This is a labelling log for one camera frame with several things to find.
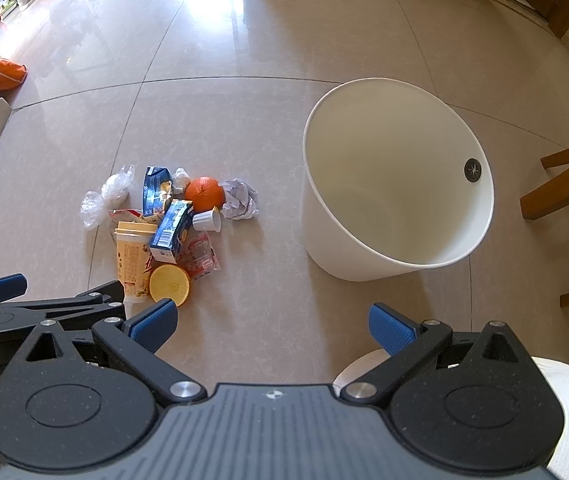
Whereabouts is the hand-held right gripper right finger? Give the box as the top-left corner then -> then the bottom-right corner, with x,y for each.
339,302 -> 537,404

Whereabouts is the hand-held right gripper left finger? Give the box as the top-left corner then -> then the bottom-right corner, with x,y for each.
12,299 -> 210,408

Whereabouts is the yellow printed paper cup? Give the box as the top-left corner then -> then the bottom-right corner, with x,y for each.
114,221 -> 158,318

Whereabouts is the red clear snack wrapper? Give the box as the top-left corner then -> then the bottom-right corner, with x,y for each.
179,232 -> 221,281

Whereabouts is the blue milk carton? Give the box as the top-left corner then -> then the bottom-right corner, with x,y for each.
149,199 -> 195,264
142,166 -> 174,218

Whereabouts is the white plastic trash bin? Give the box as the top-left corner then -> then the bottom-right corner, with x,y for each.
303,77 -> 495,282

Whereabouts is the yellow round lid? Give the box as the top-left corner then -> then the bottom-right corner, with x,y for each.
149,264 -> 191,308

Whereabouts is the red white torn wrapper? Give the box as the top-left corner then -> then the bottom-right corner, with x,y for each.
109,208 -> 162,225

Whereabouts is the small white plastic cup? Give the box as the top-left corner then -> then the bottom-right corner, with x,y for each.
193,206 -> 222,233

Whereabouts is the orange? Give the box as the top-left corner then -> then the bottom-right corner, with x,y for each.
185,176 -> 226,212

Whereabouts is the small crumpled tissue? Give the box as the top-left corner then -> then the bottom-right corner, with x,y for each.
172,167 -> 192,195

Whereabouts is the crumpled white paper ball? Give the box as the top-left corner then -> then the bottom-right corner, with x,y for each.
220,177 -> 259,222

